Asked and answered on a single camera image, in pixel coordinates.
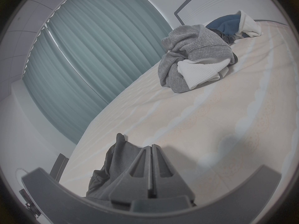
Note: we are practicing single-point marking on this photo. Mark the bed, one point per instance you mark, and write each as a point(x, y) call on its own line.
point(186, 125)

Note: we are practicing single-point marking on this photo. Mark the black dressing table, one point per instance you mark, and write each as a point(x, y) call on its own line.
point(58, 167)

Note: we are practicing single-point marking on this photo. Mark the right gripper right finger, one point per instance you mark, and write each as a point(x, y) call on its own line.
point(168, 181)

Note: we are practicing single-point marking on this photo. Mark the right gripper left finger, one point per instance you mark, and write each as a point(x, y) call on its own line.
point(137, 178)

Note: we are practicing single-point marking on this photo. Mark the pile of clothes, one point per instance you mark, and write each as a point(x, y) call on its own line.
point(198, 45)

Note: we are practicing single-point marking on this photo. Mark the black T-shirt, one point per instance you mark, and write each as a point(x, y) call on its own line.
point(112, 167)

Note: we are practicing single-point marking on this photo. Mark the blue-green curtain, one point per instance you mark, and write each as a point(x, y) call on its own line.
point(112, 43)
point(58, 90)

